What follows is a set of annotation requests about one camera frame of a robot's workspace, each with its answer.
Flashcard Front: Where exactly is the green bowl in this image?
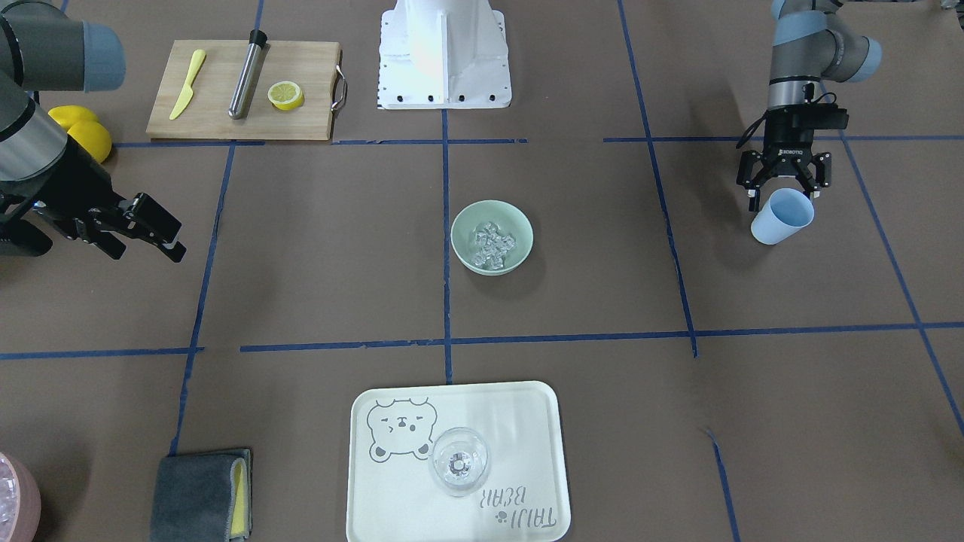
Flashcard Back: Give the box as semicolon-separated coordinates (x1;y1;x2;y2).
449;199;535;276

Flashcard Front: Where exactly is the wine glass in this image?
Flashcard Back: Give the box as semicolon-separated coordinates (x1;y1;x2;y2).
429;428;491;498

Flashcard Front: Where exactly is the yellow plastic knife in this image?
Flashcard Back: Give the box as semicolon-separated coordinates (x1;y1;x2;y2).
169;49;206;120

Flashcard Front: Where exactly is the wooden cutting board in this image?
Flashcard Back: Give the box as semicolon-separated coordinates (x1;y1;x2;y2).
145;40;349;142

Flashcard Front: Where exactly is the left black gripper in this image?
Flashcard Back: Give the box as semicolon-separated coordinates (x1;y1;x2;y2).
737;104;848;213

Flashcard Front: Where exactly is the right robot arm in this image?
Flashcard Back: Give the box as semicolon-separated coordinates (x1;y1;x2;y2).
1;1;186;262

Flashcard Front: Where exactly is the cream bear tray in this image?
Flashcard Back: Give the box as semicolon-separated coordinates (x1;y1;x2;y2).
346;381;572;541

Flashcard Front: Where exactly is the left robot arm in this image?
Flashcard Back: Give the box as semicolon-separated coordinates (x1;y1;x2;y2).
736;1;883;212

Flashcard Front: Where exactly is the pink bowl with ice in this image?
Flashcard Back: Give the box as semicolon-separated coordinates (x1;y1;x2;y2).
1;452;41;541

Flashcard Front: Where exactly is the metal muddler rod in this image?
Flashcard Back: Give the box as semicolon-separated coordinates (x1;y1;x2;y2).
227;29;267;120

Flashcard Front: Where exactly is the yellow lemon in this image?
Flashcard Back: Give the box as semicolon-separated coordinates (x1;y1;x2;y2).
48;105;99;131
68;120;113;163

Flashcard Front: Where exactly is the clear ice cube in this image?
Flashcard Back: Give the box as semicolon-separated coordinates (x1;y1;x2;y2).
469;221;517;271

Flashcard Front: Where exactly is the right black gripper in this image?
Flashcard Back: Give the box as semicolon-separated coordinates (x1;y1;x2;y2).
32;143;187;262

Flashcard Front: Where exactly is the light blue cup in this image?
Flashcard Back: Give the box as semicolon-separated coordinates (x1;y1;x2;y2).
750;188;815;245

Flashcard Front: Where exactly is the half lemon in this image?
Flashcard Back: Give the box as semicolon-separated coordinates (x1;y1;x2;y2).
267;81;304;112

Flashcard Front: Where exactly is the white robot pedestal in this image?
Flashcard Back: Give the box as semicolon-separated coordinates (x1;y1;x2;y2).
377;1;513;111

